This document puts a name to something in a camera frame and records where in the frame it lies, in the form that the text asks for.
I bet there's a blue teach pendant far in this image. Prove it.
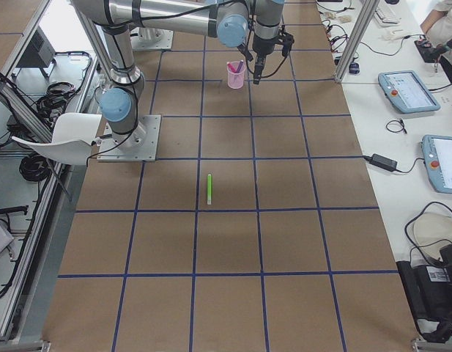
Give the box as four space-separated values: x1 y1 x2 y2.
378 70 440 114

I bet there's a pink pen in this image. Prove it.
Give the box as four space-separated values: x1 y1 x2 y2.
227 62 237 73

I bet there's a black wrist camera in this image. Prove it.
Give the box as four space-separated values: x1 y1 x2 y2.
278 31 294 59

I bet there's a blue teach pendant near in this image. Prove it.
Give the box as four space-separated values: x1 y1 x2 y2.
421 135 452 194

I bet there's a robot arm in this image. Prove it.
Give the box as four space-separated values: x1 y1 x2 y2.
73 1 293 137

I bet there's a pink mesh cup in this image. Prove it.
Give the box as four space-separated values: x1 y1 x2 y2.
226 61 245 89

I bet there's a green pen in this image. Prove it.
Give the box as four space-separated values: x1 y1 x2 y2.
207 173 212 205

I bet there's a purple pen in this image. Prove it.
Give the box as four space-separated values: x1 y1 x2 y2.
236 60 244 73

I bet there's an aluminium frame post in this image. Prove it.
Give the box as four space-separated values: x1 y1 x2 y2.
334 0 379 83

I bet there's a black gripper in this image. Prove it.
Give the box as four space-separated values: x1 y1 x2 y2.
240 34 278 85

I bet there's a black power brick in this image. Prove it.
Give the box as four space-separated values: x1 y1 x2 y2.
369 154 397 172

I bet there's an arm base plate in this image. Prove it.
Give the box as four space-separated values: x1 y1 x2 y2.
130 28 174 51
97 115 161 162

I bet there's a person in white shirt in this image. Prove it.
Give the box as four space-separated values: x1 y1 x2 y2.
420 0 452 80

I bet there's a blue teach pendant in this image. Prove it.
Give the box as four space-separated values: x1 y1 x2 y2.
378 70 440 114
421 135 452 194

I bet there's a white plastic sheet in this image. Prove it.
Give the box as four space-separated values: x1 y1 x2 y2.
12 112 102 166

